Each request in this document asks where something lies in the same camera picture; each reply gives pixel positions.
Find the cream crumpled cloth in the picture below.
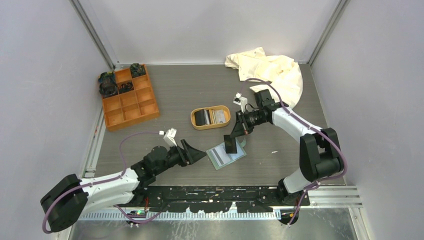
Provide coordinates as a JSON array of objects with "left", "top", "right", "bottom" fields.
[{"left": 224, "top": 47, "right": 303, "bottom": 108}]

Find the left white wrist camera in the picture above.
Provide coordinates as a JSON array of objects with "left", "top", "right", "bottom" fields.
[{"left": 159, "top": 128, "right": 178, "bottom": 147}]

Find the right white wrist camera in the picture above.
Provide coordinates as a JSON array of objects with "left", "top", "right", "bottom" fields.
[{"left": 233, "top": 92, "right": 248, "bottom": 113}]

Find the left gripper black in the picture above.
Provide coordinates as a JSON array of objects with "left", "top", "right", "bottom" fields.
[{"left": 154, "top": 139, "right": 206, "bottom": 175}]

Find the white credit card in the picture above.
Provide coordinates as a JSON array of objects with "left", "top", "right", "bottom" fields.
[{"left": 211, "top": 146, "right": 231, "bottom": 166}]

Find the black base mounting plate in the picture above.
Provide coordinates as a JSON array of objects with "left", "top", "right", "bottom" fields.
[{"left": 120, "top": 185, "right": 310, "bottom": 213}]

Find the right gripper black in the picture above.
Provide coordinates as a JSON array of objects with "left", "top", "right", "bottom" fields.
[{"left": 230, "top": 108, "right": 268, "bottom": 138}]

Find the dark bundle outside tray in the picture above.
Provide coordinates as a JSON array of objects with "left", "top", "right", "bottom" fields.
[{"left": 97, "top": 71, "right": 116, "bottom": 84}]

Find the stack of credit cards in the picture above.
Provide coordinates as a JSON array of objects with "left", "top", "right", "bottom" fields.
[{"left": 194, "top": 108, "right": 227, "bottom": 126}]

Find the green card holder wallet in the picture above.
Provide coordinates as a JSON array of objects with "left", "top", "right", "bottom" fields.
[{"left": 206, "top": 139, "right": 247, "bottom": 170}]

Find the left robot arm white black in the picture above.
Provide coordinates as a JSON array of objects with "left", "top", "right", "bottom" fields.
[{"left": 40, "top": 139, "right": 207, "bottom": 234}]

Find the black cable bundle left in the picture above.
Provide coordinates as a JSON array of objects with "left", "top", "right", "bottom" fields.
[{"left": 99, "top": 80, "right": 119, "bottom": 98}]

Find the black cable bundle middle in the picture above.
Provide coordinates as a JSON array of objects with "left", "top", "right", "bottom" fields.
[{"left": 118, "top": 81, "right": 134, "bottom": 94}]

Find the tan oval card tray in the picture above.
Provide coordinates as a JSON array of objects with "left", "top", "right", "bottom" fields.
[{"left": 190, "top": 105, "right": 231, "bottom": 130}]

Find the dark bundle top compartment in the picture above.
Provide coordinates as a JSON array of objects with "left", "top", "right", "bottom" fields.
[{"left": 129, "top": 63, "right": 146, "bottom": 78}]

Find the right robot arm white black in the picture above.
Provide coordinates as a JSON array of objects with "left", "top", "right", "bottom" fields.
[{"left": 224, "top": 89, "right": 347, "bottom": 206}]

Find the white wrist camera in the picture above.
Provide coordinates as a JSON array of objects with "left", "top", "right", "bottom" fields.
[
  {"left": 159, "top": 128, "right": 178, "bottom": 147},
  {"left": 233, "top": 92, "right": 248, "bottom": 113}
]

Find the black cable bundle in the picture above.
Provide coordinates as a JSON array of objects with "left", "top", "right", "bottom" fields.
[
  {"left": 99, "top": 80, "right": 119, "bottom": 98},
  {"left": 118, "top": 81, "right": 134, "bottom": 94}
]

